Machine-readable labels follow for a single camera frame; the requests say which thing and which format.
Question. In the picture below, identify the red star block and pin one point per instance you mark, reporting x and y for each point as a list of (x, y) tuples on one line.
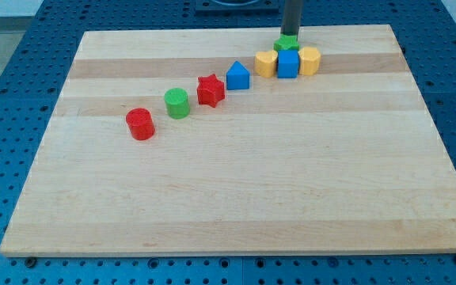
[(210, 90)]

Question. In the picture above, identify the yellow hexagon block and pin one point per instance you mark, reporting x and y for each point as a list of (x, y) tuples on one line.
[(309, 61)]

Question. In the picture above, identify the green star block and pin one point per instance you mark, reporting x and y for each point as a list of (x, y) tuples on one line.
[(286, 43)]

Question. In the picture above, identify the light wooden board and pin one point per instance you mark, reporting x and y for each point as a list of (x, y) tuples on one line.
[(345, 162)]

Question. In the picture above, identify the green cylinder block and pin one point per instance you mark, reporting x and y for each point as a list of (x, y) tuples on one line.
[(177, 104)]

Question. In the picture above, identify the blue triangle block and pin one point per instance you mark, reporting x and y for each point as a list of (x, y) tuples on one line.
[(237, 77)]

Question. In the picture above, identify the yellow heart block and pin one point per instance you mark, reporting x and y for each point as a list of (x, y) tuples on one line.
[(265, 63)]

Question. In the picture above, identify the red cylinder block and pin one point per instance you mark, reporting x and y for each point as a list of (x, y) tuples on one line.
[(140, 123)]

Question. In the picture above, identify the blue cube block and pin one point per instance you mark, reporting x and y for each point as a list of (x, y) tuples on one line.
[(288, 64)]

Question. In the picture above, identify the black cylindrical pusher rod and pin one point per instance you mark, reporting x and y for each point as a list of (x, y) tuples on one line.
[(292, 15)]

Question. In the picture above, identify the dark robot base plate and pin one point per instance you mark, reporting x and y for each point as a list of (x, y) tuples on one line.
[(211, 6)]

